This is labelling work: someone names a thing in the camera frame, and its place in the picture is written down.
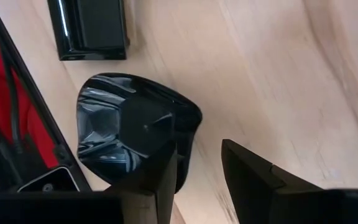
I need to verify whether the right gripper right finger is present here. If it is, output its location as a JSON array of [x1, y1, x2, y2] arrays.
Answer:
[[221, 138, 324, 224]]

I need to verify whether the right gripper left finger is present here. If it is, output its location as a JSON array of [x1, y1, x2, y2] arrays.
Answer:
[[106, 139, 179, 224]]

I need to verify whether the black leaf-shaped plate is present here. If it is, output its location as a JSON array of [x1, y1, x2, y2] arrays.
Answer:
[[75, 72, 203, 194]]

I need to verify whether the black device with silver edge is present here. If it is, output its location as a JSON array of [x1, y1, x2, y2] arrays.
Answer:
[[16, 166, 81, 193]]

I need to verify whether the small black square plate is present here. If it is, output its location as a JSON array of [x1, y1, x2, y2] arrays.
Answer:
[[46, 0, 131, 62]]

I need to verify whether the black cable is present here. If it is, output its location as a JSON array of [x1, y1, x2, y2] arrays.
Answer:
[[0, 52, 23, 152]]

